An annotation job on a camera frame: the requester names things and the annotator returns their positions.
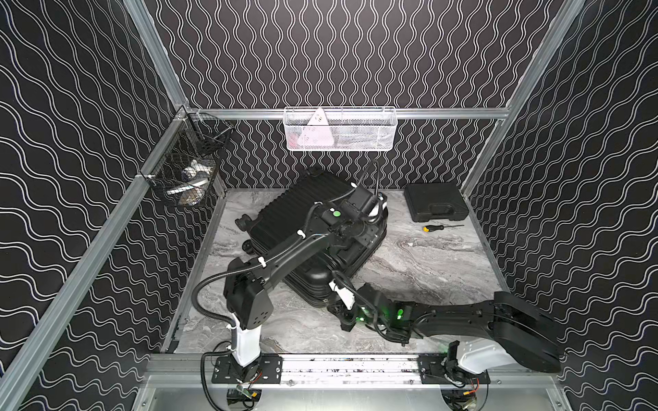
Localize black plastic tool case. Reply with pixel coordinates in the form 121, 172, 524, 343
404, 183, 469, 223

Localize black hard-shell suitcase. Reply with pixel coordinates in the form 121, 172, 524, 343
235, 169, 388, 308

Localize pink triangle card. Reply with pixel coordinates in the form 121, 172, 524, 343
296, 108, 335, 151

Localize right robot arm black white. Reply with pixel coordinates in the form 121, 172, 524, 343
327, 284, 563, 373

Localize clear wall basket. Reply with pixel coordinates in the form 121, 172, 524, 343
282, 106, 399, 152

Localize black wire mesh basket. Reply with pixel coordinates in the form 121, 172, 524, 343
146, 113, 236, 208

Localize silver items in mesh basket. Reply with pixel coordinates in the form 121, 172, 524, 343
166, 159, 215, 207

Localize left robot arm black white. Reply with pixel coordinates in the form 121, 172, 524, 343
224, 186, 387, 368

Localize yellow black screwdriver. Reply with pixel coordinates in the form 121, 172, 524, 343
423, 224, 464, 233

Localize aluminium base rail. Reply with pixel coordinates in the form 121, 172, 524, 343
143, 354, 555, 390

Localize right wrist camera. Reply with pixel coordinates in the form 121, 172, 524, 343
329, 280, 356, 310

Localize black corrugated cable conduit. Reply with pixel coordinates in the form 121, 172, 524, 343
194, 256, 268, 327

